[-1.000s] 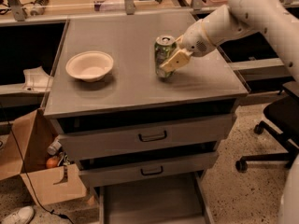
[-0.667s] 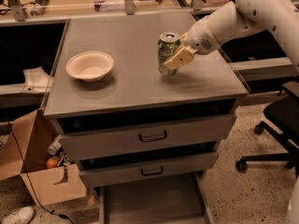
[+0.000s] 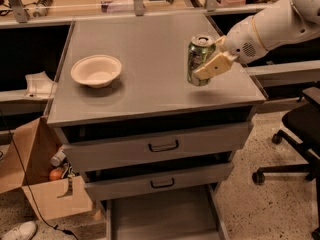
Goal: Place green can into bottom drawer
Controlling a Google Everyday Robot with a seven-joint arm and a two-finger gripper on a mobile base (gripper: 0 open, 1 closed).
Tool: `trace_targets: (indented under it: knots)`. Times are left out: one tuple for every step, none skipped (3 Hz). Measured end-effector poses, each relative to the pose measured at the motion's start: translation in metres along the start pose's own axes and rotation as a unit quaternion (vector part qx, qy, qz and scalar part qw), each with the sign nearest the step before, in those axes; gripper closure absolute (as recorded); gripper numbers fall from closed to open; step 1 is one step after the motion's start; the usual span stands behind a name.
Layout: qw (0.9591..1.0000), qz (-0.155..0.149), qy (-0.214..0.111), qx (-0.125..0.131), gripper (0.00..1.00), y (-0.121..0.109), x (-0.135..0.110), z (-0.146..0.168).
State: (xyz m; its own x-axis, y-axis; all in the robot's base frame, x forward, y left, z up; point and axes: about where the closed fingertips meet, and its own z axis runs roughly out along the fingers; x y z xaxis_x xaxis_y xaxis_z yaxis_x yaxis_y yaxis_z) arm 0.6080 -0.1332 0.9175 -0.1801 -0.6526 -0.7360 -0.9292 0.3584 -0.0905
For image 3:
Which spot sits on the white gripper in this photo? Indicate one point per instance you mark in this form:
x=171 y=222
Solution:
x=241 y=43

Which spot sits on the green soda can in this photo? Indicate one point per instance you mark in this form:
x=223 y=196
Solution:
x=201 y=47

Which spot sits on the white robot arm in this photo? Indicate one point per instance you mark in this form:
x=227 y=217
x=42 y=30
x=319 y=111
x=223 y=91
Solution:
x=284 y=22

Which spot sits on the grey top drawer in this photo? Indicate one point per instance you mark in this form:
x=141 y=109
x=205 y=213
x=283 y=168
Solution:
x=136 y=150

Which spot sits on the grey drawer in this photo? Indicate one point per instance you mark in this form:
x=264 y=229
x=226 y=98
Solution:
x=136 y=150
x=182 y=214
x=157 y=182

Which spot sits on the grey drawer cabinet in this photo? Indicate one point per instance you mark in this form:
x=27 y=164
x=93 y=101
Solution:
x=152 y=94

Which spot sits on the grey bottom drawer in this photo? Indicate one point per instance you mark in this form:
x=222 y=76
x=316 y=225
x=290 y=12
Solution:
x=182 y=214

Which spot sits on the grey middle drawer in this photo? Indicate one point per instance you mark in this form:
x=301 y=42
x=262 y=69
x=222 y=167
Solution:
x=157 y=182

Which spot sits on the black office chair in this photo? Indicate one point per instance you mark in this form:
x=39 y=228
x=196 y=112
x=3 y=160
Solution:
x=304 y=122

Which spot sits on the white paper bowl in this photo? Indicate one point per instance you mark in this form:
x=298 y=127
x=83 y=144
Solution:
x=96 y=71

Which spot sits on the black white handheld tool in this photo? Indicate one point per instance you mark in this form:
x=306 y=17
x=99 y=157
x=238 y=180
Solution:
x=42 y=8

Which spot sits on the white bottle in box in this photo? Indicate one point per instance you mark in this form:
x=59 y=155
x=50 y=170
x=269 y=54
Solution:
x=58 y=158

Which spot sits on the orange fruit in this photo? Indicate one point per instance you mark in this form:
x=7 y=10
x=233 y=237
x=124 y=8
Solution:
x=55 y=174

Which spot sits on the brown cardboard box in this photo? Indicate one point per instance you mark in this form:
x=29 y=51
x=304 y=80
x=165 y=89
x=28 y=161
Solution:
x=26 y=165

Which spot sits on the white sneaker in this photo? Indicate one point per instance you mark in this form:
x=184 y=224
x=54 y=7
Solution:
x=25 y=231

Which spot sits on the white plastic bracket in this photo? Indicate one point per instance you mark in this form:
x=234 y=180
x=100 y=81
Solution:
x=40 y=86

